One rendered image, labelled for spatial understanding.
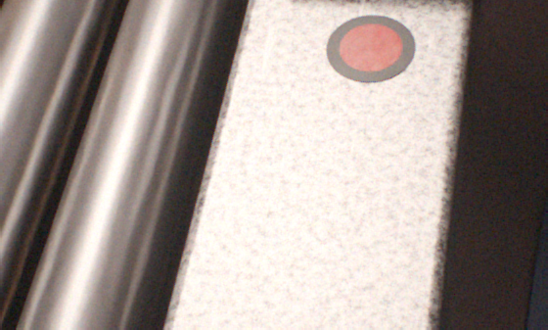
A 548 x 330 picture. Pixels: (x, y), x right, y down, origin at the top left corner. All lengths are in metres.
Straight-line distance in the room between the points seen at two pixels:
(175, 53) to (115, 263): 0.09
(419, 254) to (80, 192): 0.11
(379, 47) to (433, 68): 0.02
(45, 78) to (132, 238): 0.08
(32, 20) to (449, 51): 0.15
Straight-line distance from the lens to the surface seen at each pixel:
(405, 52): 0.42
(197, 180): 0.44
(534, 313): 1.39
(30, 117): 0.42
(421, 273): 0.37
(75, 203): 0.39
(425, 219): 0.38
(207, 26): 0.44
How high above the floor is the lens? 1.23
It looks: 53 degrees down
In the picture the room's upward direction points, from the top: 10 degrees counter-clockwise
